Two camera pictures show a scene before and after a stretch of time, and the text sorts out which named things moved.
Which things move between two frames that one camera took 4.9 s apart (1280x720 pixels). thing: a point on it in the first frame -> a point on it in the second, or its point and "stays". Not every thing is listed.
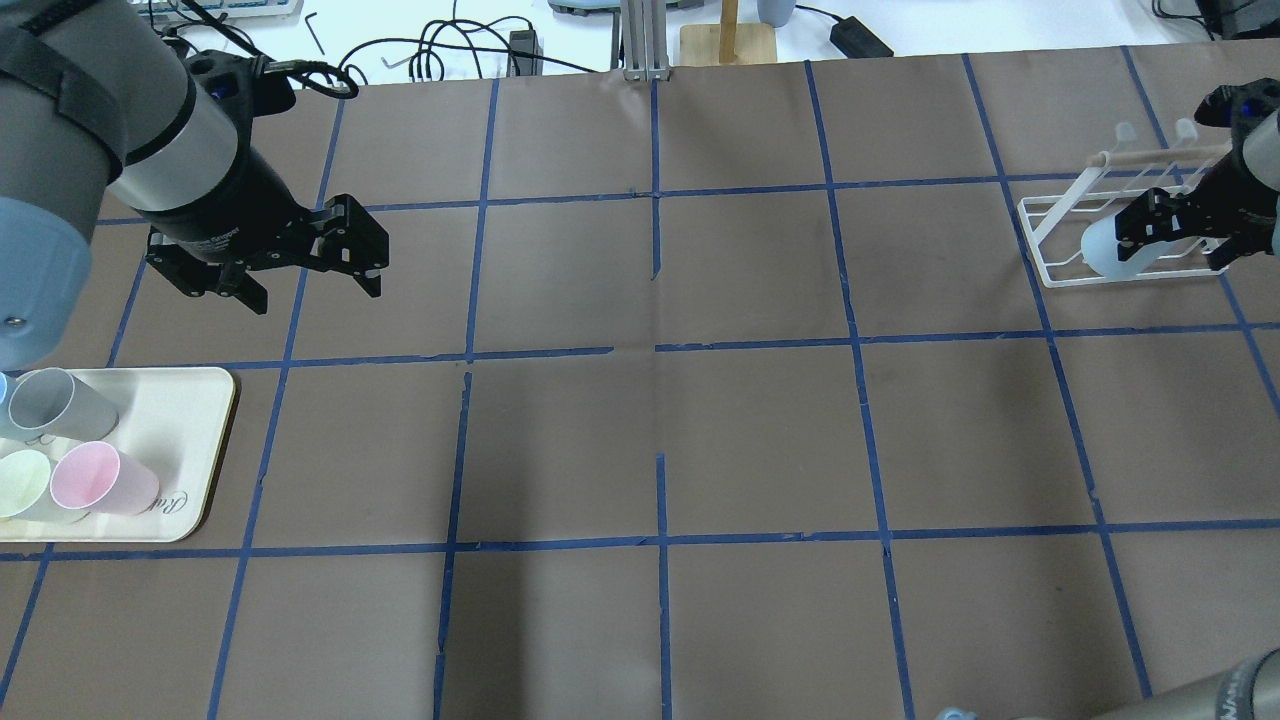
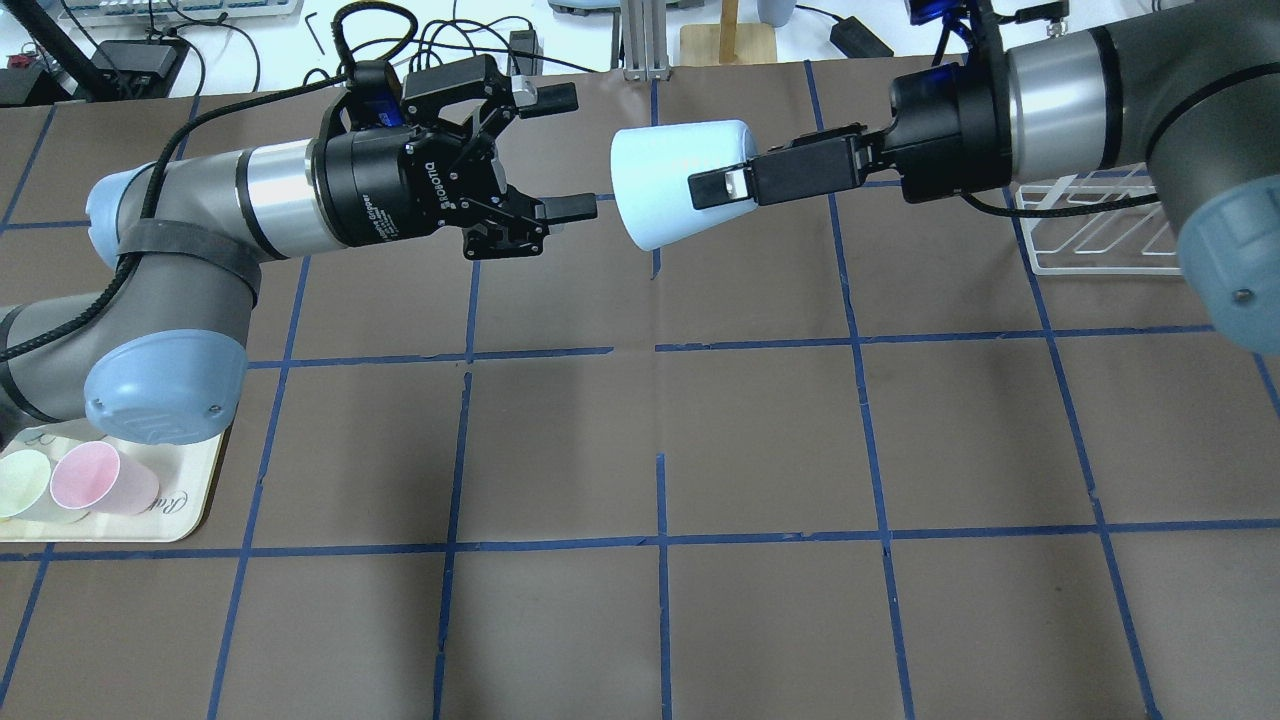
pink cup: x=91 y=475 stays
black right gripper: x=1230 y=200 -> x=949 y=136
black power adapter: x=856 y=41 stays
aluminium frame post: x=645 y=36 stays
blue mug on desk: x=775 y=12 stays
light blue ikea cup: x=1100 y=251 -> x=650 y=167
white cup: x=25 y=490 stays
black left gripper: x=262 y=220 -> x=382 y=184
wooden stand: x=728 y=41 stays
